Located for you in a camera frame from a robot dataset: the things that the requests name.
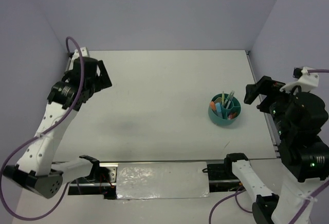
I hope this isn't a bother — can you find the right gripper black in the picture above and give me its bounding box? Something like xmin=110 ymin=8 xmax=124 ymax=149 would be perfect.
xmin=243 ymin=72 xmax=295 ymax=135

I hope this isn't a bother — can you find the green highlighter pen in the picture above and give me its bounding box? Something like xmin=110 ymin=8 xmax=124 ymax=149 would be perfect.
xmin=224 ymin=91 xmax=234 ymax=107

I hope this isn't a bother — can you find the yellow highlighter pen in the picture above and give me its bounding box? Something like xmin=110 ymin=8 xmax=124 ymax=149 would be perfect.
xmin=221 ymin=91 xmax=225 ymax=106

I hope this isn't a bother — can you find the pink highlighter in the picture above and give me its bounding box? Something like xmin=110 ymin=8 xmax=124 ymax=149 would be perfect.
xmin=229 ymin=112 xmax=238 ymax=119

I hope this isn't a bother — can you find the white eraser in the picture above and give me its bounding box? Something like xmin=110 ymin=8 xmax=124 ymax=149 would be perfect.
xmin=214 ymin=97 xmax=222 ymax=104

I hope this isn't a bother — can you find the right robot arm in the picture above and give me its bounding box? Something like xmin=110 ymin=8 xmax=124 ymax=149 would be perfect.
xmin=223 ymin=76 xmax=328 ymax=223

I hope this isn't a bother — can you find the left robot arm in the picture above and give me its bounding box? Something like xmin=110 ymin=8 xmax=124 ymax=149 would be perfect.
xmin=3 ymin=47 xmax=112 ymax=199

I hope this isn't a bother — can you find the teal round pen holder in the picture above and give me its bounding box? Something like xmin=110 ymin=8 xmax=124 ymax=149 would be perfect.
xmin=208 ymin=93 xmax=242 ymax=126

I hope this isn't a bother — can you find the blue marker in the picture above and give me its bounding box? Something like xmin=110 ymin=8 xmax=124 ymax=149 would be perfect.
xmin=215 ymin=103 xmax=223 ymax=118

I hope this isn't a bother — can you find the silver foil sheet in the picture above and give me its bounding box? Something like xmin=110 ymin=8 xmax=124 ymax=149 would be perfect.
xmin=116 ymin=162 xmax=210 ymax=200

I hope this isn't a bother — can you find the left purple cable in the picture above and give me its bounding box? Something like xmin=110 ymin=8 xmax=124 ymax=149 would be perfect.
xmin=0 ymin=36 xmax=85 ymax=221

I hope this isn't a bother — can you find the purple cable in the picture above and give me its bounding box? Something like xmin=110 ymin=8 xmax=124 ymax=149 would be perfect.
xmin=0 ymin=36 xmax=85 ymax=221
xmin=208 ymin=69 xmax=329 ymax=224

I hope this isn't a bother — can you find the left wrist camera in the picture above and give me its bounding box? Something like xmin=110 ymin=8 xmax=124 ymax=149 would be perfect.
xmin=71 ymin=47 xmax=89 ymax=59

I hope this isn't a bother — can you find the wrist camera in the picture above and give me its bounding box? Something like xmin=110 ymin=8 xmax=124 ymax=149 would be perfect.
xmin=71 ymin=47 xmax=89 ymax=59
xmin=280 ymin=66 xmax=319 ymax=93

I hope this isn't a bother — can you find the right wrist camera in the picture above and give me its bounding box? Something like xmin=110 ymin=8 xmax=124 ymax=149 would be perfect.
xmin=280 ymin=66 xmax=319 ymax=93

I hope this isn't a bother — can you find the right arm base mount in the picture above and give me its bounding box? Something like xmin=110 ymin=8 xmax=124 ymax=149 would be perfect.
xmin=202 ymin=161 xmax=240 ymax=193

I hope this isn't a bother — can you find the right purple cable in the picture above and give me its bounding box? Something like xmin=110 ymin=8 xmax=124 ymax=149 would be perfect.
xmin=208 ymin=69 xmax=329 ymax=224

